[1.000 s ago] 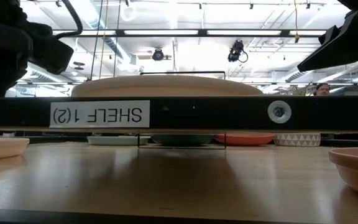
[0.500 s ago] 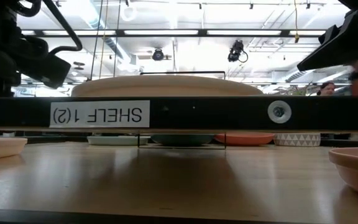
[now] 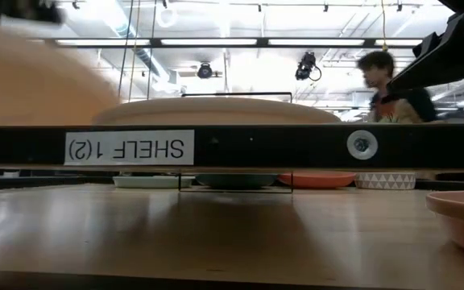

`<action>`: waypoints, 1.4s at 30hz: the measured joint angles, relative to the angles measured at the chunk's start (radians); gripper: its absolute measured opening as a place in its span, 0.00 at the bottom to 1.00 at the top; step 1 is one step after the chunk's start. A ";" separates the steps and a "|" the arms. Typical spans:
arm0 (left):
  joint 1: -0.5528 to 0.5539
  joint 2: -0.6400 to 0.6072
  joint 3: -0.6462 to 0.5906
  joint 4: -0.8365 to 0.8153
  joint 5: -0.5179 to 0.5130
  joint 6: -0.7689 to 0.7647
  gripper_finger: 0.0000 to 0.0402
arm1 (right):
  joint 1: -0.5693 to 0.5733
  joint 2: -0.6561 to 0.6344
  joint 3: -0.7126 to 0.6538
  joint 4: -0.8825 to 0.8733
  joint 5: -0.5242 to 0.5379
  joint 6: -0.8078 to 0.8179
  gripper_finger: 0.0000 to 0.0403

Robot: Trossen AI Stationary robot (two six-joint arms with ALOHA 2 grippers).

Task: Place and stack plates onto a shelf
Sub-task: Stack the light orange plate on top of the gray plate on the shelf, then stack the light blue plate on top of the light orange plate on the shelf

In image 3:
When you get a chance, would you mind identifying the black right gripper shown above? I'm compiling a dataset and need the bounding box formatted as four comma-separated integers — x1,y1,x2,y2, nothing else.
387,0,464,92

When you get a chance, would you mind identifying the white shelf label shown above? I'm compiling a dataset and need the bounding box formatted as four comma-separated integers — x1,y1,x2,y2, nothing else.
63,129,195,167

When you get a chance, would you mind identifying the person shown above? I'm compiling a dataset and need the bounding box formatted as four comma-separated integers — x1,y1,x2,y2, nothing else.
355,49,446,125

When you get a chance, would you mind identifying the bolt with white washer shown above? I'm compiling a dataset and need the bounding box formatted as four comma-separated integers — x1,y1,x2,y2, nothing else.
346,129,379,161

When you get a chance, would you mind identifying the overhead black light bar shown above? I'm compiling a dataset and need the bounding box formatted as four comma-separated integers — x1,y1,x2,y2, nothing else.
34,37,425,50

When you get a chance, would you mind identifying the white triangle patterned bowl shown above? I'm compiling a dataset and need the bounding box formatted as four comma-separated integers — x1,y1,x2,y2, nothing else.
354,172,418,191

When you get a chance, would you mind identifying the orange plate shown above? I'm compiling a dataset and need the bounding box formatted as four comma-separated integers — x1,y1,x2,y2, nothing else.
277,172,358,190

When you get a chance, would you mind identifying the tan plastic plate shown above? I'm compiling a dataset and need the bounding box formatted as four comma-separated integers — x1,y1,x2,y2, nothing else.
425,190,464,261

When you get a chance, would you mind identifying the pale white plate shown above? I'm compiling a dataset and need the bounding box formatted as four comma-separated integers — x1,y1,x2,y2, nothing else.
111,175,197,190

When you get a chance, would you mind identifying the dark teal bowl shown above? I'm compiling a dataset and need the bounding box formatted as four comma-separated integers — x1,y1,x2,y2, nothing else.
194,173,280,191

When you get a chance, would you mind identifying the yellow hanging cable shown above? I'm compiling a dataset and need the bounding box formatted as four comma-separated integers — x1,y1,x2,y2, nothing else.
379,0,390,52

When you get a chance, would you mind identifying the thin black hanging cable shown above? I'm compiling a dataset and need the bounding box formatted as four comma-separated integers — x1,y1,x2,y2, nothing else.
126,0,142,102
146,0,158,101
117,0,135,100

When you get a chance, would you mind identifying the black ceiling camera with cable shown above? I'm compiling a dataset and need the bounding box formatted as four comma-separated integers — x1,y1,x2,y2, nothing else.
294,51,323,82

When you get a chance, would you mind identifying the white ceiling ring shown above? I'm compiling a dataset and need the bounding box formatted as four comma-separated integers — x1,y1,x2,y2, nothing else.
155,2,178,29

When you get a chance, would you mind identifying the black shelf rail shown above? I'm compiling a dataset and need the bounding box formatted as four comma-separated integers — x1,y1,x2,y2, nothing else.
0,122,464,171

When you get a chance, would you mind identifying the round black ceiling camera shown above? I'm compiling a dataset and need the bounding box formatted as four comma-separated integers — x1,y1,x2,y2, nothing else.
197,61,214,80

